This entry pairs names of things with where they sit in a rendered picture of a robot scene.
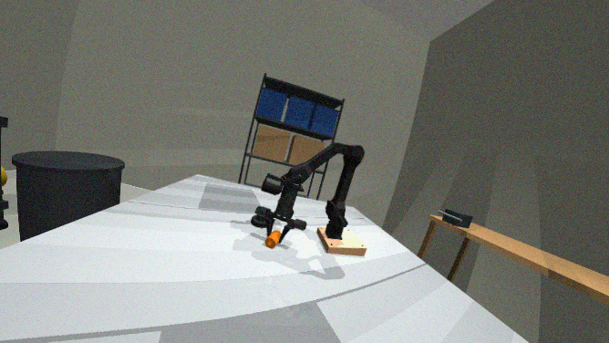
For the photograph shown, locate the orange knob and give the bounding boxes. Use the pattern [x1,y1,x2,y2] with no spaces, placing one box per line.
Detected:
[265,230,282,248]

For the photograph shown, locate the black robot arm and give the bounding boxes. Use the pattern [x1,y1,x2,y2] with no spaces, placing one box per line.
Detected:
[262,142,365,240]

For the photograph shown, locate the dark grey round pedestal with shaft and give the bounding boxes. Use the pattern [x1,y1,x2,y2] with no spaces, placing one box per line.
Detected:
[251,214,266,228]

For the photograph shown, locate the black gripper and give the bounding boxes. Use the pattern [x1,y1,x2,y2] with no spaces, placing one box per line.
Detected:
[254,198,307,244]

